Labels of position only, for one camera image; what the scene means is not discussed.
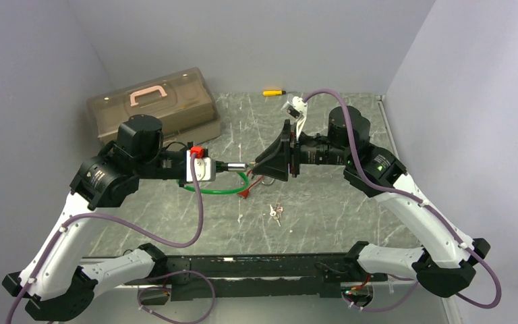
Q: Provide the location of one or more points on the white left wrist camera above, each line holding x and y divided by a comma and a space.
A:
199, 165

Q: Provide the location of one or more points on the brown translucent toolbox pink handle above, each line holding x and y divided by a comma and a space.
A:
182, 101

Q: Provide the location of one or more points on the brass padlock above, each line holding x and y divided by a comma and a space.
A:
267, 181

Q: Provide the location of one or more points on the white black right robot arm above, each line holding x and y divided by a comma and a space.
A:
444, 264

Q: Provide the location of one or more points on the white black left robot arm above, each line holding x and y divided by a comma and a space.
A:
55, 285

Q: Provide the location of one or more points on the bunch of small keys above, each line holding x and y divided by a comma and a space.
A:
276, 213

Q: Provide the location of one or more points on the green cable lock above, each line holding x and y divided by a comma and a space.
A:
240, 168

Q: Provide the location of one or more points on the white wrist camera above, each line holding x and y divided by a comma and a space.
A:
199, 165
297, 108

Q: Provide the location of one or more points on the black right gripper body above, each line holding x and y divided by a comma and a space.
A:
297, 151

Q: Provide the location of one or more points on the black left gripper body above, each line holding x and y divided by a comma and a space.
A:
167, 164

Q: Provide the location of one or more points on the yellow handled screwdriver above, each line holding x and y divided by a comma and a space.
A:
273, 93

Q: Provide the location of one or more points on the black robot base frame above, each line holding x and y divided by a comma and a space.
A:
326, 275

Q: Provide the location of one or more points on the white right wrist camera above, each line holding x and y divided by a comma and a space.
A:
297, 108

